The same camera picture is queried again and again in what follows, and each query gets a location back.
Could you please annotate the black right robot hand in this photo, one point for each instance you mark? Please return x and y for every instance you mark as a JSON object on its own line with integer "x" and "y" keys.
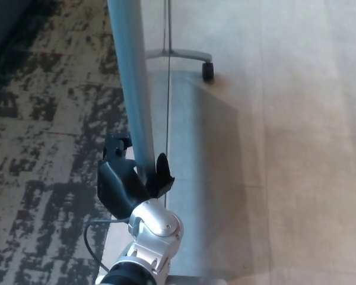
{"x": 115, "y": 184}

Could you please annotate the mobile glass whiteboard grey frame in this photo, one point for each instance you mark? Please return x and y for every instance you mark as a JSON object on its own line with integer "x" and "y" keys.
{"x": 130, "y": 74}

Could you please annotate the grey flat whiteboard base leg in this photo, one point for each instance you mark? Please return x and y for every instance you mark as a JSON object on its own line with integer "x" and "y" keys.
{"x": 193, "y": 281}

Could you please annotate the grey curved whiteboard base leg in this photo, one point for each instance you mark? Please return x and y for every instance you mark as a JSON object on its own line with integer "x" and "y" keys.
{"x": 190, "y": 55}

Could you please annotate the black caster wheel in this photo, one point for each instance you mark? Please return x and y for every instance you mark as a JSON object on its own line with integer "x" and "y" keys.
{"x": 208, "y": 71}

